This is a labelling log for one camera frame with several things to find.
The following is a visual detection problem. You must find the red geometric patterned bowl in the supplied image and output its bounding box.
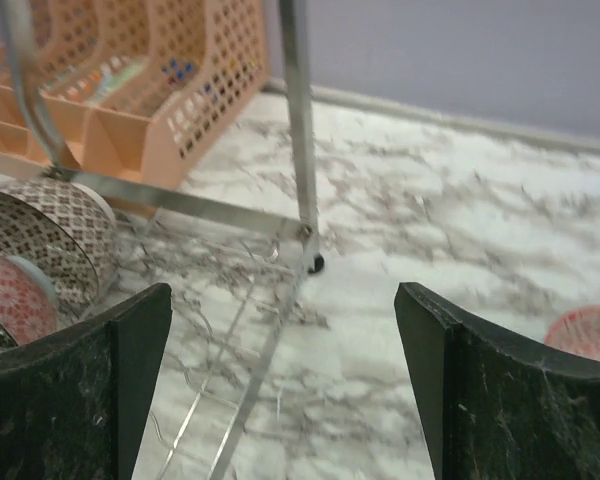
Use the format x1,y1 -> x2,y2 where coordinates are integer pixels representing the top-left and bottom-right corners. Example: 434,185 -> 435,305
0,255 -> 59,345

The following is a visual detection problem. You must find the peach plastic file organizer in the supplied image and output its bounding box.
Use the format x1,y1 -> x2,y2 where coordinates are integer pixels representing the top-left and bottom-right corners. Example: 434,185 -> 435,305
0,0 -> 270,190

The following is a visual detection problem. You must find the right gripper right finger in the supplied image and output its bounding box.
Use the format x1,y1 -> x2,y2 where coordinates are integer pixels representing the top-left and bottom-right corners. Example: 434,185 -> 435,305
394,282 -> 600,479

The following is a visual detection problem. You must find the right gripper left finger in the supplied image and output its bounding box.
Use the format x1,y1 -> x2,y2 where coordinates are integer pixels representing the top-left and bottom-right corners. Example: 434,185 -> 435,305
0,283 -> 172,479

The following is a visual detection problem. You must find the pink floral patterned bowl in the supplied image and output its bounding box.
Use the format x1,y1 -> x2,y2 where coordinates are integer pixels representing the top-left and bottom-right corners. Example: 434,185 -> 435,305
544,305 -> 600,362

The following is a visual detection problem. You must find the brown floral patterned bowl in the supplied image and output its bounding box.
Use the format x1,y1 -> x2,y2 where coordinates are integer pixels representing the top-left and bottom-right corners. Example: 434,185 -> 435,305
0,177 -> 116,305

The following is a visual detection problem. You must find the steel wire dish rack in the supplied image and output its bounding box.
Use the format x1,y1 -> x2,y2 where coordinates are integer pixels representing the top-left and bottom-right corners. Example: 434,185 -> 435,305
0,0 -> 326,480

